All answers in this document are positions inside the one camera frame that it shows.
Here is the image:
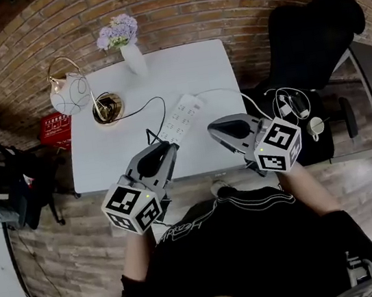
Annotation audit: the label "white charger adapter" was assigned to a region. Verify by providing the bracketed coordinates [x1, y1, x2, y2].
[277, 94, 293, 119]

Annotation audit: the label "black plug and cable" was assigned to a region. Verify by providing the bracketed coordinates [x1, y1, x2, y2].
[94, 84, 173, 157]

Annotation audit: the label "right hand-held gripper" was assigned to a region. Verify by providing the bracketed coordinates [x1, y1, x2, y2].
[206, 105, 308, 184]

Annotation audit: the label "white mug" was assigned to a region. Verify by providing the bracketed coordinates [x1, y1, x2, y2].
[306, 115, 327, 143]

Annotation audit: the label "red box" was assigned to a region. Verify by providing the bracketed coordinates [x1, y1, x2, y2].
[36, 110, 76, 155]

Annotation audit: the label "black high-back office chair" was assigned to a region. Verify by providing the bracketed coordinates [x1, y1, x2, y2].
[229, 0, 372, 175]

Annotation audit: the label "person's left forearm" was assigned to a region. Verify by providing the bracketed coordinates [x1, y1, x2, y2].
[117, 227, 163, 285]

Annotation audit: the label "person's black shirt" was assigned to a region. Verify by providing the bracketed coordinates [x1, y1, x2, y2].
[92, 164, 372, 297]

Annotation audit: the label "white globe gold desk lamp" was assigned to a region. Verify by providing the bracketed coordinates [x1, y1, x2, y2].
[43, 47, 130, 133]

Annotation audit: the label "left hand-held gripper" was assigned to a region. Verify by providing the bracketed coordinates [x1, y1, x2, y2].
[92, 140, 192, 241]

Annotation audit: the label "purple flowers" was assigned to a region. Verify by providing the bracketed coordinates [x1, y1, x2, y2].
[92, 12, 142, 53]

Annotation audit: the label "black wheeled office chair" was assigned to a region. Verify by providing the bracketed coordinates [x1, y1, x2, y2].
[0, 97, 77, 235]

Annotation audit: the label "white power strip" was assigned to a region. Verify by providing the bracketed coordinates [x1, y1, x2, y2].
[152, 90, 213, 147]

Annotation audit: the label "person's right forearm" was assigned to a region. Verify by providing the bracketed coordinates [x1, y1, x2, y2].
[274, 155, 342, 222]

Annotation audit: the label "white charging cable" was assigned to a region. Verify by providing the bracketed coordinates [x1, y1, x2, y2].
[263, 83, 314, 125]

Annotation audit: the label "small dark device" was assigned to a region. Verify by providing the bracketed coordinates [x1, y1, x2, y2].
[290, 90, 309, 114]

